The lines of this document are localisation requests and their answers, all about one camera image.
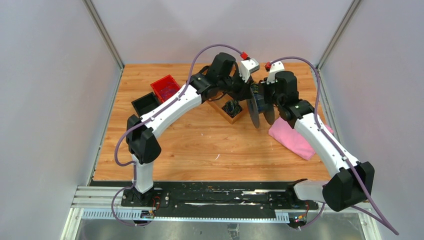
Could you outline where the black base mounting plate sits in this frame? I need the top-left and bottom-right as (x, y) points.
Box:
(120, 181), (319, 220)

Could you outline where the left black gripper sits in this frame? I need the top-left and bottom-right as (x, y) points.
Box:
(218, 69), (253, 103)

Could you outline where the black cable spool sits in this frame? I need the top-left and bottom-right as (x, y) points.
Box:
(246, 92), (275, 129)

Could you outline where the rolled green yellow tie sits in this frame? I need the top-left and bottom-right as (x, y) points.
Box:
(250, 82), (263, 97)

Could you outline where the pink cloth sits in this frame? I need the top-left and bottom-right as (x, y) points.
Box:
(268, 117), (316, 161)

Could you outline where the wooden compartment tray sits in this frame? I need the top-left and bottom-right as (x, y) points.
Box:
(207, 93), (248, 125)

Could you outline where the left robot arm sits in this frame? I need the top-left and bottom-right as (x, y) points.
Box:
(122, 52), (260, 207)

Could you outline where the red plastic bin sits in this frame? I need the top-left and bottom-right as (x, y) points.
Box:
(150, 74), (181, 103)

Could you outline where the blue cable in red bin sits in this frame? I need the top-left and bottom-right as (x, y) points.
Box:
(160, 84), (181, 100)

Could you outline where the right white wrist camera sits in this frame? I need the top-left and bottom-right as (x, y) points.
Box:
(265, 61), (285, 85)

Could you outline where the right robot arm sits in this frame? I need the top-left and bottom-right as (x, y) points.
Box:
(259, 70), (375, 212)

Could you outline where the aluminium frame rail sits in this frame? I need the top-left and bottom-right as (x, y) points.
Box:
(82, 0), (125, 71)

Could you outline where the rolled green floral tie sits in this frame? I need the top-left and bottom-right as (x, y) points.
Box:
(222, 99), (243, 118)

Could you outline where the black plastic bin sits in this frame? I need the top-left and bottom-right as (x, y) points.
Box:
(131, 92), (161, 117)

